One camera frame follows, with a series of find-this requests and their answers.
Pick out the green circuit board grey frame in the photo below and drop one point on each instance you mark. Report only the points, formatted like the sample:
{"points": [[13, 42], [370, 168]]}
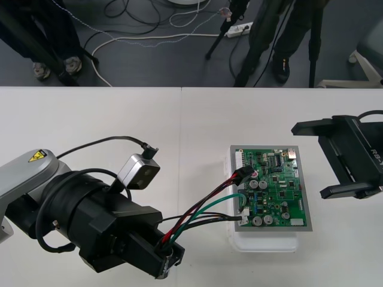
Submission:
{"points": [[284, 194]]}

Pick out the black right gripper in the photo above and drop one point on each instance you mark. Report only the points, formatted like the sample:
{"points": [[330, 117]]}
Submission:
{"points": [[359, 149]]}

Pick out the person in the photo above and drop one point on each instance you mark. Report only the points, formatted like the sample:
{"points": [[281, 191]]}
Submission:
{"points": [[63, 30], [263, 30]]}

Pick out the white and grey chair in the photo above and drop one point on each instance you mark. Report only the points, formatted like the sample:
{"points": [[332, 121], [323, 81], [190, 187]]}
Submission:
{"points": [[369, 68]]}

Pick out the white power strip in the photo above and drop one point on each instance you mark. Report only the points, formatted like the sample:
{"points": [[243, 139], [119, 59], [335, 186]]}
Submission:
{"points": [[236, 30]]}

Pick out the silver and black left arm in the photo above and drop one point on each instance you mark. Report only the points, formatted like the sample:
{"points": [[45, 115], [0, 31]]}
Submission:
{"points": [[27, 176]]}

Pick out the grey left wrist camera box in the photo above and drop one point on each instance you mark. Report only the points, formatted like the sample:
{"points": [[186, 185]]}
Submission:
{"points": [[136, 172]]}

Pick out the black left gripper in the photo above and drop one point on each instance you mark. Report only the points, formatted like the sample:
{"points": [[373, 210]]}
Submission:
{"points": [[101, 227]]}

